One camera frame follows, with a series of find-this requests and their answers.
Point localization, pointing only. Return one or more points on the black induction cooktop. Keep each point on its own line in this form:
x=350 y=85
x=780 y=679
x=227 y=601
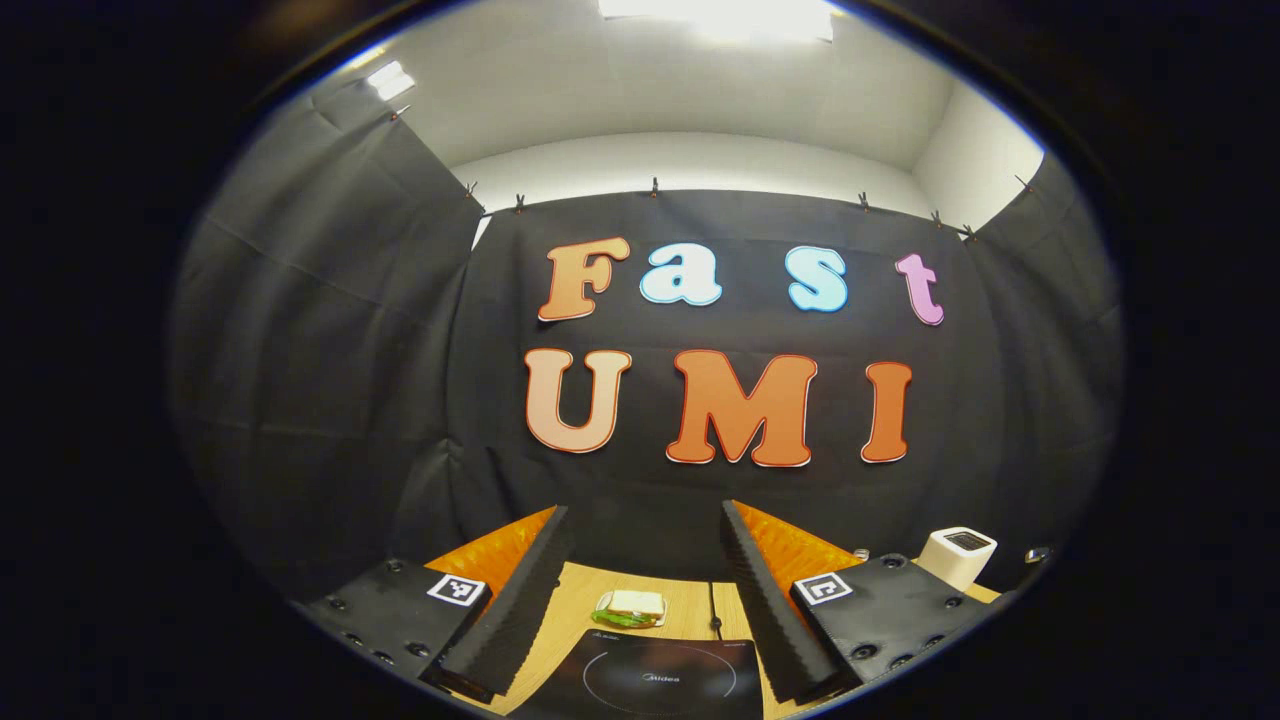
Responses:
x=650 y=680

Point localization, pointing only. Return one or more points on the sandwich with lettuce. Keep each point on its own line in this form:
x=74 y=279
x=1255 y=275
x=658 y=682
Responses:
x=632 y=604

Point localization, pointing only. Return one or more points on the white cylindrical appliance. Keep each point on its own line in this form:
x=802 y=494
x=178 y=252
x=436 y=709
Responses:
x=950 y=565

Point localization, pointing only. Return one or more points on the large ceiling light panel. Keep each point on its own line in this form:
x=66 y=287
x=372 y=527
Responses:
x=720 y=15

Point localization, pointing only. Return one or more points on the row of backdrop clips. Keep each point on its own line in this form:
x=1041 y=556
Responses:
x=655 y=187

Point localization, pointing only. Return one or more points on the small ceiling light panel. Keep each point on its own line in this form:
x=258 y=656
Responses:
x=390 y=80

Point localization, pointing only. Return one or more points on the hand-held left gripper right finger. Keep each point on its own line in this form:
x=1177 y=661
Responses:
x=765 y=610

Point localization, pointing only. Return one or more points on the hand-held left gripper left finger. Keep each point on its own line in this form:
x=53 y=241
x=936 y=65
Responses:
x=525 y=610

